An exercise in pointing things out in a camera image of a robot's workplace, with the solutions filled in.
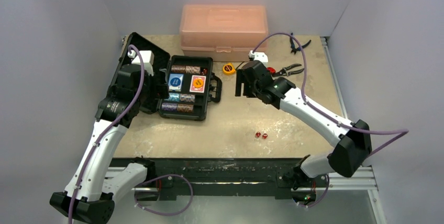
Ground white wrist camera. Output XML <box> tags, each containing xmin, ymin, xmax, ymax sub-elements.
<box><xmin>248</xmin><ymin>50</ymin><xmax>269</xmax><ymax>66</ymax></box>
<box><xmin>127</xmin><ymin>50</ymin><xmax>154</xmax><ymax>76</ymax></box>

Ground purple chip stack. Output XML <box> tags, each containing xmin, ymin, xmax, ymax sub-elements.
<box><xmin>161</xmin><ymin>103</ymin><xmax>178</xmax><ymax>111</ymax></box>

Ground orange dealer button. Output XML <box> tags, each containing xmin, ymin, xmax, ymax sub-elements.
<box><xmin>192</xmin><ymin>77</ymin><xmax>205</xmax><ymax>90</ymax></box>

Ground yellow tape measure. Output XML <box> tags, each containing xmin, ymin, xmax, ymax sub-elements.
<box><xmin>222</xmin><ymin>61</ymin><xmax>245</xmax><ymax>75</ymax></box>

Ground brown black chip stack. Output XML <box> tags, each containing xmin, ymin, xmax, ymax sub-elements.
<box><xmin>176</xmin><ymin>104</ymin><xmax>194</xmax><ymax>113</ymax></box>

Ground blue tan chip stack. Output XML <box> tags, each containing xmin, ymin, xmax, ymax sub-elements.
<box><xmin>179</xmin><ymin>94</ymin><xmax>196</xmax><ymax>103</ymax></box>

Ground blue small blind button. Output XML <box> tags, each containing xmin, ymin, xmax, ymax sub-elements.
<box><xmin>169</xmin><ymin>74</ymin><xmax>184</xmax><ymax>87</ymax></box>

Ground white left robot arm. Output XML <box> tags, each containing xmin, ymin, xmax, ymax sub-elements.
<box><xmin>50</xmin><ymin>63</ymin><xmax>167</xmax><ymax>223</ymax></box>

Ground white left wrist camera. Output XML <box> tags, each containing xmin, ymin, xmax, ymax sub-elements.
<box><xmin>127</xmin><ymin>50</ymin><xmax>154</xmax><ymax>76</ymax></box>

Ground pink plastic toolbox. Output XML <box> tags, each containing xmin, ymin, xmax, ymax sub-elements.
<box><xmin>180</xmin><ymin>5</ymin><xmax>269</xmax><ymax>62</ymax></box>

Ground black table front rail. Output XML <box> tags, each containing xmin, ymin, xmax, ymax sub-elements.
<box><xmin>110</xmin><ymin>157</ymin><xmax>358</xmax><ymax>203</ymax></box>

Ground blue handled pliers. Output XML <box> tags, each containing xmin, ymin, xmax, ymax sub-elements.
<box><xmin>290</xmin><ymin>32</ymin><xmax>312</xmax><ymax>55</ymax></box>

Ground brown chip stack in case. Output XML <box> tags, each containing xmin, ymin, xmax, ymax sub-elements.
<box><xmin>171</xmin><ymin>65</ymin><xmax>201</xmax><ymax>75</ymax></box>

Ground red playing card deck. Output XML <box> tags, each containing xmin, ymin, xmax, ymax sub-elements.
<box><xmin>190</xmin><ymin>75</ymin><xmax>206</xmax><ymax>93</ymax></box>

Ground blue playing card deck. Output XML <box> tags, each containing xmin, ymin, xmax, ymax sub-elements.
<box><xmin>168</xmin><ymin>73</ymin><xmax>184</xmax><ymax>92</ymax></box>

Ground black poker set case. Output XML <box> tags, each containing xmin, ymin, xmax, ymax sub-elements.
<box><xmin>106</xmin><ymin>32</ymin><xmax>223</xmax><ymax>122</ymax></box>

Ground light blue chip stack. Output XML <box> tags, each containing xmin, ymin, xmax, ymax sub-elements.
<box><xmin>165</xmin><ymin>93</ymin><xmax>181</xmax><ymax>102</ymax></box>

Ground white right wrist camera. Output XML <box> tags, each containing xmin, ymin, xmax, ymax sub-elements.
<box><xmin>248</xmin><ymin>50</ymin><xmax>269</xmax><ymax>66</ymax></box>

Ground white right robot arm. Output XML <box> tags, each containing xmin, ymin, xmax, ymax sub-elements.
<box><xmin>235</xmin><ymin>60</ymin><xmax>372</xmax><ymax>186</ymax></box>

